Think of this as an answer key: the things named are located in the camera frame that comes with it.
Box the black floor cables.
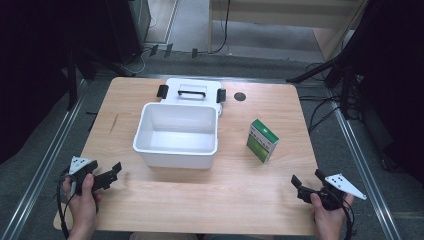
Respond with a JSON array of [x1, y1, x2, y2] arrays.
[[298, 62, 363, 135]]

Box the green and white medicine box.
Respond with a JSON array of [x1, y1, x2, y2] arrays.
[[246, 118, 280, 164]]

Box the white box lid black handle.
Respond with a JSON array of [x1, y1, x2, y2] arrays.
[[156, 77, 228, 118]]

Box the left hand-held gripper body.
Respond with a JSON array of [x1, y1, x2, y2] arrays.
[[68, 155, 100, 196]]

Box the black tripod stand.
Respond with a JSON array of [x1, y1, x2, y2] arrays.
[[285, 54, 364, 120], [59, 43, 134, 113]]

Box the white plastic storage box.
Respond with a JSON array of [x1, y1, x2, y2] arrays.
[[132, 101, 219, 170]]

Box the dark cabinet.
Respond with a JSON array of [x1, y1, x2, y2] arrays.
[[103, 0, 152, 66]]

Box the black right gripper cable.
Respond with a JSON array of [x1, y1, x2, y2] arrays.
[[339, 198, 356, 240]]

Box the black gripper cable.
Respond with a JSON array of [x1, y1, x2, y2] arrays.
[[339, 198, 356, 240], [55, 168, 100, 240]]

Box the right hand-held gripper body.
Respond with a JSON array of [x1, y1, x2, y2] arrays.
[[312, 173, 368, 212]]

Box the metal floor rail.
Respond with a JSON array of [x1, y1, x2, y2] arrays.
[[0, 78, 88, 240], [328, 88, 403, 240]]

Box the dark curtain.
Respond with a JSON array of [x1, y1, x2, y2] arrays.
[[0, 0, 111, 166], [346, 0, 424, 184]]

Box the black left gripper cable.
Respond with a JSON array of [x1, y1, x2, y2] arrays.
[[55, 168, 100, 240]]

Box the white floor cable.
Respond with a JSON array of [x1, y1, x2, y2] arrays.
[[119, 46, 153, 76]]

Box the person's right hand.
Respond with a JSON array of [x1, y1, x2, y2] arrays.
[[309, 192, 355, 240]]

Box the black hanging cable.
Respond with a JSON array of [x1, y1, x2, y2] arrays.
[[209, 0, 232, 55]]

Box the person's left hand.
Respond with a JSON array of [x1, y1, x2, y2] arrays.
[[62, 173, 103, 234]]

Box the light wooden cabinet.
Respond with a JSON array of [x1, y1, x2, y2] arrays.
[[208, 0, 369, 62]]

